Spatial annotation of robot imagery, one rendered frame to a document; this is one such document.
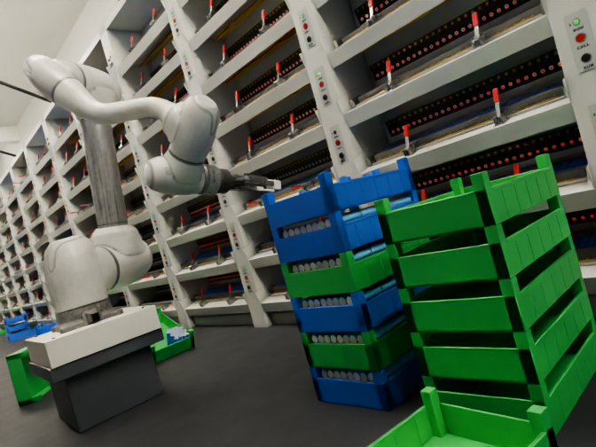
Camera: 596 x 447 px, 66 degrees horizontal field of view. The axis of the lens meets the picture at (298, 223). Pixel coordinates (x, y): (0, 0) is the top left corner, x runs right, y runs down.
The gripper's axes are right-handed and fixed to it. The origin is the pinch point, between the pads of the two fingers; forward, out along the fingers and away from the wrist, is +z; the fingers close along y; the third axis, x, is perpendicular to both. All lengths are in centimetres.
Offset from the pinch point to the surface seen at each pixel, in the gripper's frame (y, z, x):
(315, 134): 10.9, 12.9, 16.1
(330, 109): 20.5, 11.3, 21.0
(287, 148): -4.0, 13.1, 15.7
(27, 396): -94, -53, -65
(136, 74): -116, 5, 91
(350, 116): 27.2, 12.8, 16.5
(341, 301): 50, -23, -38
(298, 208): 46, -29, -18
